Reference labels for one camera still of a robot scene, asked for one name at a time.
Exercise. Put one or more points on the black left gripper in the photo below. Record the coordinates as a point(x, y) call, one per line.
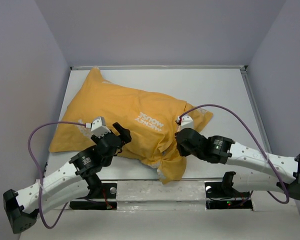
point(124, 133)

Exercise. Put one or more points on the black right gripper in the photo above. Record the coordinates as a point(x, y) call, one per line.
point(182, 151)

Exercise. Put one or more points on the yellow printed pillowcase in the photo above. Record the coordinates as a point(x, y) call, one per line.
point(150, 116)

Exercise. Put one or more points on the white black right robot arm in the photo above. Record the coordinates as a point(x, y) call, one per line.
point(268, 172)

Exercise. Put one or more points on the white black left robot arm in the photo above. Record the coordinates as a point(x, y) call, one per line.
point(77, 178)

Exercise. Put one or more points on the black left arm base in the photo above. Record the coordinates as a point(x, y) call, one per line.
point(103, 198)

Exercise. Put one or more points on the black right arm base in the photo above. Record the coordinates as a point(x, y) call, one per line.
point(220, 195)

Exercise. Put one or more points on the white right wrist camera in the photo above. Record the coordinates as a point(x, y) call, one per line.
point(184, 122)

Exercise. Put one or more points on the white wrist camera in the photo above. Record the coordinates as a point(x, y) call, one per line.
point(184, 122)
point(99, 128)

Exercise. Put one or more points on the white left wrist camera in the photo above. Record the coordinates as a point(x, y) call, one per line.
point(99, 128)

